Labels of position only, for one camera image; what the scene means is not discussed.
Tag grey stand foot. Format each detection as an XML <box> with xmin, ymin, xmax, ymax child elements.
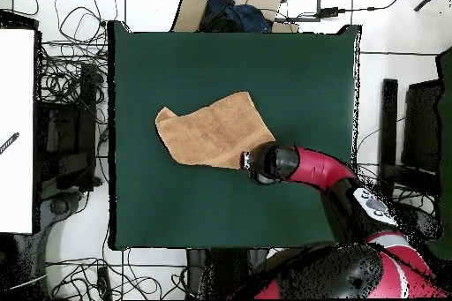
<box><xmin>41</xmin><ymin>191</ymin><xmax>84</xmax><ymax>231</ymax></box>

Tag white flat panel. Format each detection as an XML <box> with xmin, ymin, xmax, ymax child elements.
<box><xmin>0</xmin><ymin>27</ymin><xmax>36</xmax><ymax>235</ymax></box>

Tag black power adapter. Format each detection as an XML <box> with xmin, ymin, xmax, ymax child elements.
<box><xmin>319</xmin><ymin>6</ymin><xmax>340</xmax><ymax>19</ymax></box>

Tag dark blue jeans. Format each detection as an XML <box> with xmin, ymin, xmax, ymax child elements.
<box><xmin>200</xmin><ymin>0</ymin><xmax>274</xmax><ymax>34</ymax></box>

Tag black striped rod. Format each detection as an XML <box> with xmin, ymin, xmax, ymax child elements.
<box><xmin>0</xmin><ymin>132</ymin><xmax>20</xmax><ymax>156</ymax></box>

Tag brown cardboard box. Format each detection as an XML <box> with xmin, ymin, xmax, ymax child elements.
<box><xmin>169</xmin><ymin>0</ymin><xmax>300</xmax><ymax>34</ymax></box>

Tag black stand frame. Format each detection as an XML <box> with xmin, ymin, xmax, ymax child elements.
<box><xmin>377</xmin><ymin>78</ymin><xmax>442</xmax><ymax>203</ymax></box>
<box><xmin>34</xmin><ymin>62</ymin><xmax>103</xmax><ymax>192</ymax></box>

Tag dark green table cloth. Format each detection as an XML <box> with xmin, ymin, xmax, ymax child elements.
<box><xmin>107</xmin><ymin>19</ymin><xmax>362</xmax><ymax>251</ymax></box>

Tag tan terry towel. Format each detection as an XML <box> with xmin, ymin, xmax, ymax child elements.
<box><xmin>154</xmin><ymin>90</ymin><xmax>277</xmax><ymax>170</ymax></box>

